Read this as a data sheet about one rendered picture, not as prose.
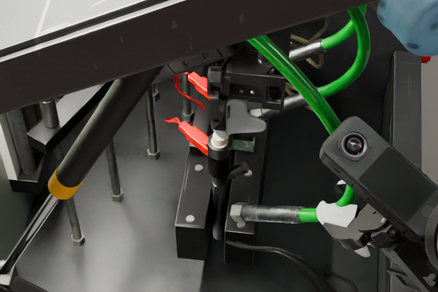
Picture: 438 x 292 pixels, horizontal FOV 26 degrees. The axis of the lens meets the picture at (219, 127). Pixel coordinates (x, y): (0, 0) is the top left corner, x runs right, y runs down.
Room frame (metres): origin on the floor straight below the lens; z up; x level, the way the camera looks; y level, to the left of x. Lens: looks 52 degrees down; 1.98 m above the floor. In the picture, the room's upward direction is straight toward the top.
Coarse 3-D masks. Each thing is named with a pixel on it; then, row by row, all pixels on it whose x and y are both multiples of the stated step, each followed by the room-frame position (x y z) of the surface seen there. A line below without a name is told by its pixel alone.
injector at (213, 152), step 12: (228, 144) 0.66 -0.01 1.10; (216, 156) 0.65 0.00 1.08; (228, 156) 0.66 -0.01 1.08; (216, 168) 0.65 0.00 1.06; (228, 168) 0.66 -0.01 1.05; (240, 168) 0.66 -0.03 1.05; (216, 180) 0.65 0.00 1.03; (216, 192) 0.66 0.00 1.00; (216, 204) 0.66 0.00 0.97; (216, 216) 0.66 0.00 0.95; (216, 228) 0.66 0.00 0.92
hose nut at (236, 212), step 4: (236, 204) 0.57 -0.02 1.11; (240, 204) 0.57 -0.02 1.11; (244, 204) 0.57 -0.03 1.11; (248, 204) 0.57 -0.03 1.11; (232, 208) 0.57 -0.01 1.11; (236, 208) 0.56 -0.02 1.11; (240, 208) 0.56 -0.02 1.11; (232, 212) 0.56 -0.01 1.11; (236, 212) 0.56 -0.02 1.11; (240, 212) 0.56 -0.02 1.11; (232, 216) 0.56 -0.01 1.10; (236, 216) 0.56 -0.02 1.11; (240, 216) 0.55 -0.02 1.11; (236, 220) 0.56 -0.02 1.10; (240, 220) 0.55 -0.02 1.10; (244, 220) 0.55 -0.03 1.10
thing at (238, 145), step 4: (232, 140) 0.67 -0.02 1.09; (236, 140) 0.67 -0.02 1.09; (240, 140) 0.67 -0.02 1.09; (236, 144) 0.66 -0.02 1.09; (240, 144) 0.66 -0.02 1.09; (244, 144) 0.66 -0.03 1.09; (248, 144) 0.66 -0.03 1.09; (252, 144) 0.67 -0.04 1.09; (232, 148) 0.66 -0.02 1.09; (236, 148) 0.66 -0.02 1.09; (240, 148) 0.66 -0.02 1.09; (244, 148) 0.66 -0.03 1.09; (248, 148) 0.66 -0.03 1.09; (252, 152) 0.66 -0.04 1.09
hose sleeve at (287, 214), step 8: (248, 208) 0.56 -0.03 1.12; (256, 208) 0.55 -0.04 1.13; (264, 208) 0.55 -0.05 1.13; (272, 208) 0.55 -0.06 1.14; (280, 208) 0.54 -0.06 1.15; (288, 208) 0.54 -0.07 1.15; (296, 208) 0.53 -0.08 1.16; (304, 208) 0.54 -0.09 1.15; (248, 216) 0.55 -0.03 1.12; (256, 216) 0.55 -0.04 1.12; (264, 216) 0.54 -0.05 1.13; (272, 216) 0.54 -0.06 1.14; (280, 216) 0.53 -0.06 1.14; (288, 216) 0.53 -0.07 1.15; (296, 216) 0.52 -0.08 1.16
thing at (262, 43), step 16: (256, 48) 0.55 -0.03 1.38; (272, 48) 0.55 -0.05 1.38; (272, 64) 0.55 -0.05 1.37; (288, 64) 0.54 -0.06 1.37; (288, 80) 0.54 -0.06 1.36; (304, 80) 0.53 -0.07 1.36; (304, 96) 0.53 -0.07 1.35; (320, 96) 0.53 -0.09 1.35; (320, 112) 0.52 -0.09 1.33; (352, 192) 0.50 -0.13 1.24
